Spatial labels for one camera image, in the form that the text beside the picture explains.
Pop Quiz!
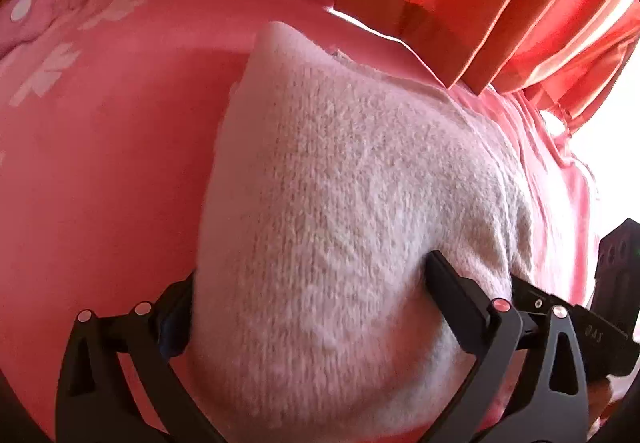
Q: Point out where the pink fleece blanket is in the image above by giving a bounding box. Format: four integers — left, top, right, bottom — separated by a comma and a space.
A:
1, 0, 597, 430

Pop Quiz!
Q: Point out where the pink hot water bag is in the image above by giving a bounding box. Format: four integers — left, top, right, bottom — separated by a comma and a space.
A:
0, 0, 55, 57

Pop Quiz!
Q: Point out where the person's hand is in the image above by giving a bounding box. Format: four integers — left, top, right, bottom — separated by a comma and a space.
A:
587, 378, 613, 439

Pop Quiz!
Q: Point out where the cream knitted sweater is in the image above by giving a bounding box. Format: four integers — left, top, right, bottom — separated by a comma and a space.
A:
189, 22, 534, 442

